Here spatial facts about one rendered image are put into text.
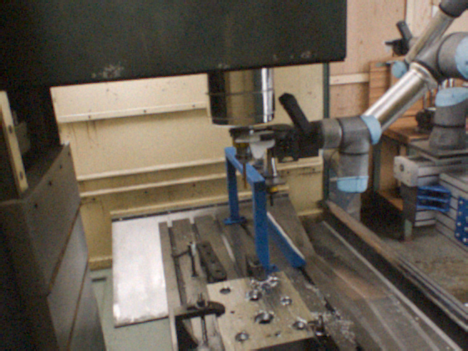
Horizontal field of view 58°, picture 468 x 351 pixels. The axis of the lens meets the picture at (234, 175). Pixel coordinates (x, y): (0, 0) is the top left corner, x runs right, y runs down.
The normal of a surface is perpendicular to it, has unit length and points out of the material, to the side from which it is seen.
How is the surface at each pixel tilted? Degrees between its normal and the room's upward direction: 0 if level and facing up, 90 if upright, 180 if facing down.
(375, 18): 90
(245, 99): 90
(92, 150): 89
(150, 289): 24
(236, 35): 90
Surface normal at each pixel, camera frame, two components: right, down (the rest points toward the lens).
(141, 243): 0.02, -0.75
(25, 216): 0.21, 0.29
